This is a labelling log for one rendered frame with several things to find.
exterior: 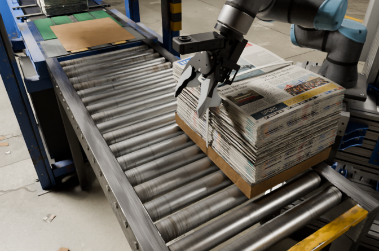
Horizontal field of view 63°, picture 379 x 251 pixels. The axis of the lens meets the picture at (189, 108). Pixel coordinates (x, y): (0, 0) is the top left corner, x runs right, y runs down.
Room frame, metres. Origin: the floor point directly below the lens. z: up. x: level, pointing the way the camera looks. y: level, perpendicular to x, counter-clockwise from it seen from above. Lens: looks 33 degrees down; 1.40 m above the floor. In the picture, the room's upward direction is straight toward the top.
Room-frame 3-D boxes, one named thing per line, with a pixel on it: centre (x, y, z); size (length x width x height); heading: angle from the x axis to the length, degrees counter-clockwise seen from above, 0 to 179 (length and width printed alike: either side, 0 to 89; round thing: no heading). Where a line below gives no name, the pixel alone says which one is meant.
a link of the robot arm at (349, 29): (1.13, -0.59, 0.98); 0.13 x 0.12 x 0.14; 54
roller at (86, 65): (1.39, 0.38, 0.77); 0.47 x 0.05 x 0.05; 121
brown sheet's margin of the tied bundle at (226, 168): (0.65, -0.23, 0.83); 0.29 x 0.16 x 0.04; 121
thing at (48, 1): (2.31, 0.93, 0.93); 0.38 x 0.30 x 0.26; 31
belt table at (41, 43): (1.82, 0.64, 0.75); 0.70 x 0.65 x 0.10; 31
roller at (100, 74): (1.28, 0.31, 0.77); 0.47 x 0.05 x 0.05; 121
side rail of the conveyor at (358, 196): (1.07, -0.10, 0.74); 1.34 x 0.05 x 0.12; 31
